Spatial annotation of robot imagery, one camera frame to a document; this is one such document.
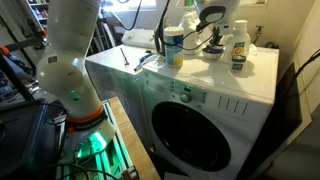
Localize white front-load washing machine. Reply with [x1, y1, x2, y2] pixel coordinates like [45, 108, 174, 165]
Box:
[141, 44, 280, 180]

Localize white wipes canister blue label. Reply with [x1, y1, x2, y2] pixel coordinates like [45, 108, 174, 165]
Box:
[163, 26, 185, 68]

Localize small white detergent bottle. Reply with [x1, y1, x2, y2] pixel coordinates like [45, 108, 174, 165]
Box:
[222, 19, 252, 73]

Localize large white detergent jug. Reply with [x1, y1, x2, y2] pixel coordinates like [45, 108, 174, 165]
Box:
[179, 9, 206, 56]

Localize aluminium rail base frame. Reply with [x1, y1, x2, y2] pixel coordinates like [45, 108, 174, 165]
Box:
[54, 99, 139, 180]

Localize thin dark stick tool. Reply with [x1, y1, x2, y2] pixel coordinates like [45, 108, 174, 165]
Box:
[119, 47, 130, 67]

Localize blue bristle hand brush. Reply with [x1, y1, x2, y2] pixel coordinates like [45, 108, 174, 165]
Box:
[133, 52, 159, 73]

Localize black silver clothes iron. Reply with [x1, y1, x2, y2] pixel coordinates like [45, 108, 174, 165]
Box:
[153, 6, 168, 58]

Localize white top-load washing machine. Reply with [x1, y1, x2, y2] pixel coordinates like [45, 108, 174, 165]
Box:
[84, 28, 158, 148]

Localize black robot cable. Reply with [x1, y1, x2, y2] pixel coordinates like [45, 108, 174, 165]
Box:
[109, 0, 216, 53]

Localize background storage shelf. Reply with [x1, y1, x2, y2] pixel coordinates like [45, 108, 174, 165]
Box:
[16, 0, 51, 34]

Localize round white blue lunchbox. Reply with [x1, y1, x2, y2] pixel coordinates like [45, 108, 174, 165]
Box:
[201, 44, 225, 61]

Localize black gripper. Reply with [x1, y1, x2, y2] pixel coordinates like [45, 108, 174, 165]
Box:
[209, 25, 224, 49]

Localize wooden table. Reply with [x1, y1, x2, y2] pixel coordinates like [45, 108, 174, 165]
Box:
[108, 96, 161, 180]

